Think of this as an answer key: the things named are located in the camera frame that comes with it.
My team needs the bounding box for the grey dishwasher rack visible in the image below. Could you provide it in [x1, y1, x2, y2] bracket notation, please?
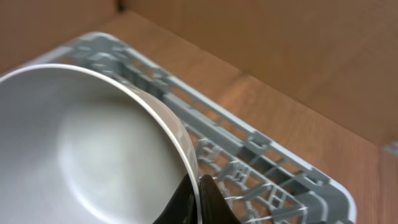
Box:
[34, 32, 357, 223]

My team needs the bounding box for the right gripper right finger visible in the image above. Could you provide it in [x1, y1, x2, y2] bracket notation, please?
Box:
[199, 174, 241, 224]

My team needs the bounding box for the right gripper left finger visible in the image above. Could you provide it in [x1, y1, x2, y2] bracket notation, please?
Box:
[154, 174, 197, 224]

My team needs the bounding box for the white round bowl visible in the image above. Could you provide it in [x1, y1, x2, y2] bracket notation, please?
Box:
[1, 63, 202, 223]

